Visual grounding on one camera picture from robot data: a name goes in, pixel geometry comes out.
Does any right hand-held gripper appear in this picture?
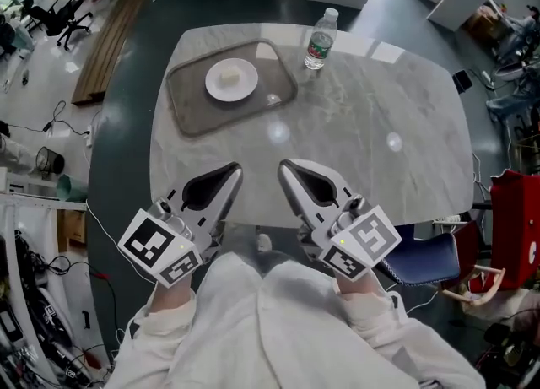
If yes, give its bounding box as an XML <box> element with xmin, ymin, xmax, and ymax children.
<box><xmin>277</xmin><ymin>158</ymin><xmax>403</xmax><ymax>283</ymax></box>

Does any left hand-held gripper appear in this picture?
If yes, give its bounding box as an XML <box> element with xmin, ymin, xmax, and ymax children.
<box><xmin>116</xmin><ymin>161</ymin><xmax>245</xmax><ymax>289</ymax></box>

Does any white round plate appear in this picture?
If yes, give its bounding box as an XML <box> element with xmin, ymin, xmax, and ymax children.
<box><xmin>204</xmin><ymin>57</ymin><xmax>259</xmax><ymax>103</ymax></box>

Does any person's right forearm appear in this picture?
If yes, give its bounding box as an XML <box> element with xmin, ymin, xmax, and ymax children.
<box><xmin>335</xmin><ymin>268</ymin><xmax>486</xmax><ymax>389</ymax></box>

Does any person's left forearm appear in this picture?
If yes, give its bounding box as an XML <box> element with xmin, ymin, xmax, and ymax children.
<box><xmin>105</xmin><ymin>279</ymin><xmax>199</xmax><ymax>389</ymax></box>

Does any clear grey serving tray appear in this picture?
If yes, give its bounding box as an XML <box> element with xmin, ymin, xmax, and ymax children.
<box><xmin>165</xmin><ymin>39</ymin><xmax>299</xmax><ymax>138</ymax></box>

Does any dark blue chair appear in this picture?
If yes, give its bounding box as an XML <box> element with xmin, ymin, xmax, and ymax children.
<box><xmin>377</xmin><ymin>224</ymin><xmax>461</xmax><ymax>286</ymax></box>

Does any person's white coat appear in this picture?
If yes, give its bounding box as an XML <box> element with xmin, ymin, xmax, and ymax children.
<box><xmin>168</xmin><ymin>251</ymin><xmax>406</xmax><ymax>389</ymax></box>

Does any clear plastic water bottle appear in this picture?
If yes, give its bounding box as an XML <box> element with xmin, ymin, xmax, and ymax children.
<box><xmin>304</xmin><ymin>7</ymin><xmax>341</xmax><ymax>71</ymax></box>

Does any dark red chair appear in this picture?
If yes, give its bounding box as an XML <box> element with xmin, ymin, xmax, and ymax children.
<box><xmin>451</xmin><ymin>219</ymin><xmax>483</xmax><ymax>270</ymax></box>

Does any wooden slatted bench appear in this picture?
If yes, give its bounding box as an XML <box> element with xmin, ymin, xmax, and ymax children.
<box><xmin>70</xmin><ymin>0</ymin><xmax>155</xmax><ymax>105</ymax></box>

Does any white metal rack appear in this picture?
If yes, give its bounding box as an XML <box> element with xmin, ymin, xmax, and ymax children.
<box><xmin>0</xmin><ymin>191</ymin><xmax>88</xmax><ymax>211</ymax></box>

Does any black square bin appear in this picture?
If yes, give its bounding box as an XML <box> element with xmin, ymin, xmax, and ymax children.
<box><xmin>451</xmin><ymin>68</ymin><xmax>474</xmax><ymax>95</ymax></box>

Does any white plastic bag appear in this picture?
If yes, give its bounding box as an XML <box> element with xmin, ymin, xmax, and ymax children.
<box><xmin>463</xmin><ymin>289</ymin><xmax>540</xmax><ymax>321</ymax></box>
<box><xmin>0</xmin><ymin>133</ymin><xmax>39</xmax><ymax>173</ymax></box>

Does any red cabinet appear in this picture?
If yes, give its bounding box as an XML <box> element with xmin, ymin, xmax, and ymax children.
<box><xmin>489</xmin><ymin>169</ymin><xmax>540</xmax><ymax>292</ymax></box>

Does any black office chair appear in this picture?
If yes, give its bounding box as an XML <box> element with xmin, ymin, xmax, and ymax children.
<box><xmin>20</xmin><ymin>0</ymin><xmax>94</xmax><ymax>51</ymax></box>

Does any black wire waste bin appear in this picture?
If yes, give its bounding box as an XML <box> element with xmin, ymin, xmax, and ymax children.
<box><xmin>35</xmin><ymin>145</ymin><xmax>66</xmax><ymax>176</ymax></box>

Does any black power cable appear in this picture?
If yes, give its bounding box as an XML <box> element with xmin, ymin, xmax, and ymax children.
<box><xmin>0</xmin><ymin>100</ymin><xmax>92</xmax><ymax>138</ymax></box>

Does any pile of black cables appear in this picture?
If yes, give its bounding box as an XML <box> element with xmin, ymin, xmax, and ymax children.
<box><xmin>12</xmin><ymin>230</ymin><xmax>102</xmax><ymax>389</ymax></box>

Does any light wooden curved frame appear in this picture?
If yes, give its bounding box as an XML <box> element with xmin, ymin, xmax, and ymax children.
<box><xmin>437</xmin><ymin>266</ymin><xmax>507</xmax><ymax>307</ymax></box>

